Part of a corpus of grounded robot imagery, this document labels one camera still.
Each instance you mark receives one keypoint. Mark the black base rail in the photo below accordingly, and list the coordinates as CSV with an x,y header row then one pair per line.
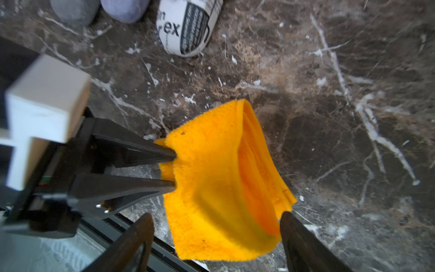
x,y
15,59

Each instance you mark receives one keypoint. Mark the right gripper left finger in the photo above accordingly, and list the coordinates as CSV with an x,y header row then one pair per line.
x,y
127,244

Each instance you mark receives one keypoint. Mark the orange microfiber cloth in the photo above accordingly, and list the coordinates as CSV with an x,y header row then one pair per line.
x,y
229,196

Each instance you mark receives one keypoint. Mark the lavender fabric eyeglass case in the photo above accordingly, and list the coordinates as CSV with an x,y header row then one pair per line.
x,y
125,11

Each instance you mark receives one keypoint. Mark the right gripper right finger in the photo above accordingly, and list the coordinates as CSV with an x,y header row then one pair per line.
x,y
304,252

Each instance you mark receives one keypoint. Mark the dark grey eyeglass case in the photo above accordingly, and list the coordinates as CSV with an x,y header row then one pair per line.
x,y
80,12

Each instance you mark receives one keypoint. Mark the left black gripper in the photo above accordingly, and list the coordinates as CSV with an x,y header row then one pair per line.
x,y
72,180

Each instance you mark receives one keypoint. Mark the newspaper print eyeglass case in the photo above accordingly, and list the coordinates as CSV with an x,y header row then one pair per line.
x,y
184,28

